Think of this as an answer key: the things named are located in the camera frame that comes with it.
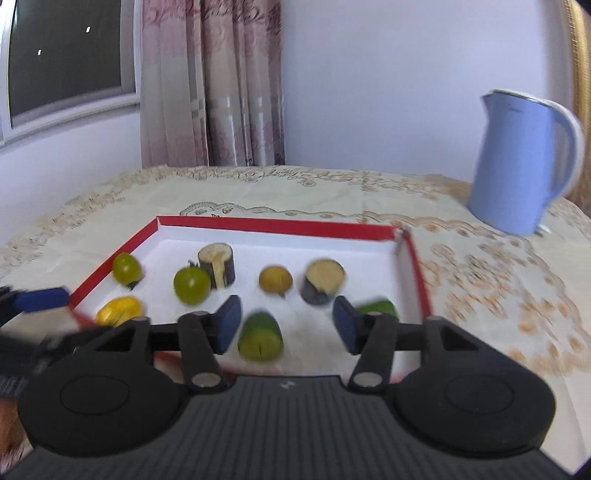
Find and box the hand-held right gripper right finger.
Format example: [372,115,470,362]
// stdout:
[332,295,504,394]

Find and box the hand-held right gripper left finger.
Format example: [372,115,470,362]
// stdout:
[74,294,243,394]

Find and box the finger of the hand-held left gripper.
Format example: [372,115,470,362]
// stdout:
[0,286,71,315]
[39,329,95,358]

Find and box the large cucumber piece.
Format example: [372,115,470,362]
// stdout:
[355,300,400,322]

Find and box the round eggplant slice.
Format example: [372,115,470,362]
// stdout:
[300,259,347,305]

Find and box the brown longan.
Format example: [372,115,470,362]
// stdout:
[259,264,293,295]

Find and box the small yellow pepper piece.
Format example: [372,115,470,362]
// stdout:
[95,296,145,328]

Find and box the tall eggplant piece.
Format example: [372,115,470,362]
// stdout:
[198,243,236,290]

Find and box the red cardboard box tray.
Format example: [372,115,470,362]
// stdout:
[67,215,432,384]

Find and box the blue electric kettle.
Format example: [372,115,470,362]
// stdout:
[466,89,585,236]

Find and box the pink patterned curtain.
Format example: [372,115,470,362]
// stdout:
[140,0,286,169]

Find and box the white framed window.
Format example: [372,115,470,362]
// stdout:
[0,0,141,148]

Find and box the gold frame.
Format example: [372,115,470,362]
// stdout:
[566,0,591,217]

